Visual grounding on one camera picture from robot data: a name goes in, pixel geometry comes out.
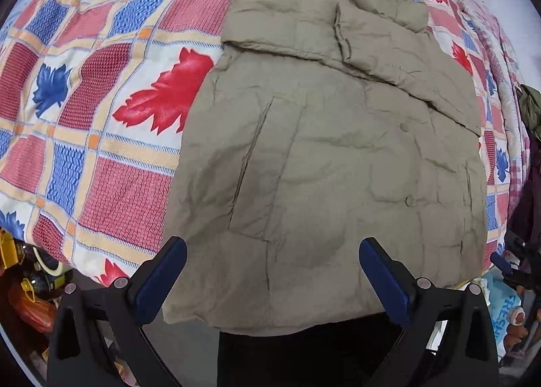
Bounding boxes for pink patterned quilt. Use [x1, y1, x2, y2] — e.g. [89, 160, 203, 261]
[450, 0, 531, 244]

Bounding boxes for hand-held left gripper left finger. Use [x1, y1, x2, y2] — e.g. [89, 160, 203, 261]
[46, 236, 188, 387]

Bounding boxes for leaf print checked blanket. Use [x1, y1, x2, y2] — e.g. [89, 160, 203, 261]
[0, 0, 520, 286]

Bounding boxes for olive green garment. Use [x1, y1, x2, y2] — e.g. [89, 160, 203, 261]
[516, 85, 541, 140]

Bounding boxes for white tape roll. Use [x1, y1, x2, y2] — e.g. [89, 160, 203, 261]
[29, 249, 72, 288]

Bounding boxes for dark purple garment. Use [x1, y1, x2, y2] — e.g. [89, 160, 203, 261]
[505, 159, 541, 244]

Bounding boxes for yellow plastic object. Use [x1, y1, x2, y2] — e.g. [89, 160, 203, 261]
[0, 230, 24, 271]

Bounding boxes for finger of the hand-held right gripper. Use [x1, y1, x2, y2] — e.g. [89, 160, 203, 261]
[504, 230, 541, 263]
[490, 252, 525, 282]

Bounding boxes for blue printed bag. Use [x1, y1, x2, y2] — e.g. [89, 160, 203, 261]
[465, 269, 529, 366]

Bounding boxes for khaki puffer jacket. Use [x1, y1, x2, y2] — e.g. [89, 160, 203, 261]
[163, 0, 489, 335]

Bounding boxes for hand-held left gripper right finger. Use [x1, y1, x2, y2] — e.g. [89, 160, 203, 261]
[358, 237, 499, 387]

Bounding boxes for orange plastic object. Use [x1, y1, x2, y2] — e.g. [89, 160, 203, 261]
[7, 286, 57, 334]

